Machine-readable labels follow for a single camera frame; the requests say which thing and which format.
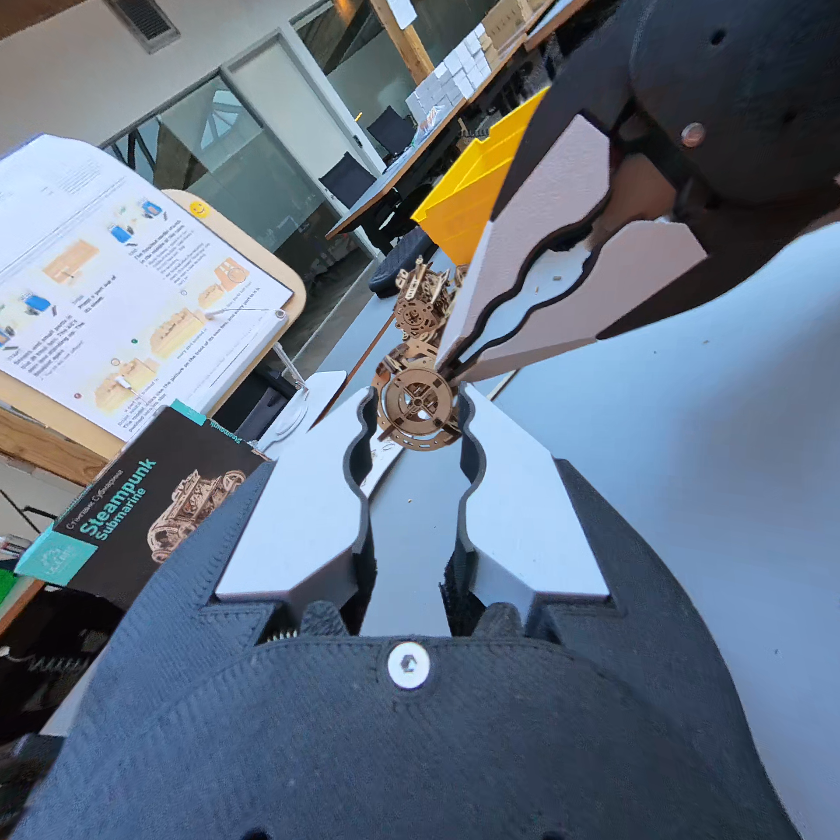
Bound small round wooden gear model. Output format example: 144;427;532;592
371;344;463;452

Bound black office chair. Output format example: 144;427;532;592
366;105;416;158
319;151;378;210

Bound stack of white boxes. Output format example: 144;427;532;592
405;23;493;122

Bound black textured cushion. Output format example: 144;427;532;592
369;246;435;298

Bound grey background desk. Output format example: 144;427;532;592
326;39;559;240

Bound wall vent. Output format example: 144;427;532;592
105;0;181;55

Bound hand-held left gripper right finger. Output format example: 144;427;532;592
449;384;614;636

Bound finished wooden submarine model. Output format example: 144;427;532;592
392;255;468;358

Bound yellow plastic bin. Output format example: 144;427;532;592
411;85;551;266

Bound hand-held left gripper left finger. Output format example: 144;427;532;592
213;386;380;636

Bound person's right hand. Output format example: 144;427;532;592
607;156;680;227

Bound instruction sheet on stand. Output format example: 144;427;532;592
0;134;349;468

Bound cardboard box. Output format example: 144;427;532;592
482;0;559;50

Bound wooden post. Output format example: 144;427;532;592
371;0;435;86

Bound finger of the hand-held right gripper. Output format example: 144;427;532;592
432;113;616;374
451;220;710;385

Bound black model kit box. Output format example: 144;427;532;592
13;400;277;611

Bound printed instruction sheets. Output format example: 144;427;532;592
0;134;294;442

